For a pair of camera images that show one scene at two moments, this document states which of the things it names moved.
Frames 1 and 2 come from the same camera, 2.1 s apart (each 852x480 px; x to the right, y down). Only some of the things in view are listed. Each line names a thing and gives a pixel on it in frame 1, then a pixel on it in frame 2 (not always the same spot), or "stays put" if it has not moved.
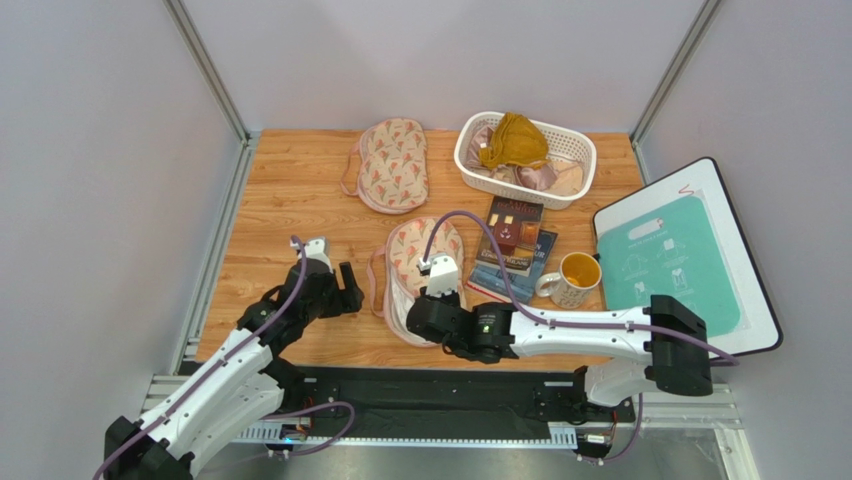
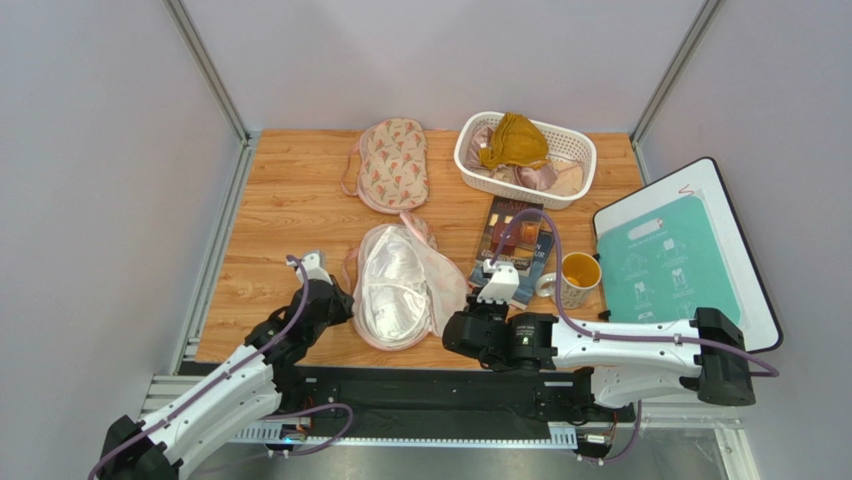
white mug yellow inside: (571, 287) stays put
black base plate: (445, 401) stays put
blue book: (492, 281) stays put
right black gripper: (426, 320) to (489, 311)
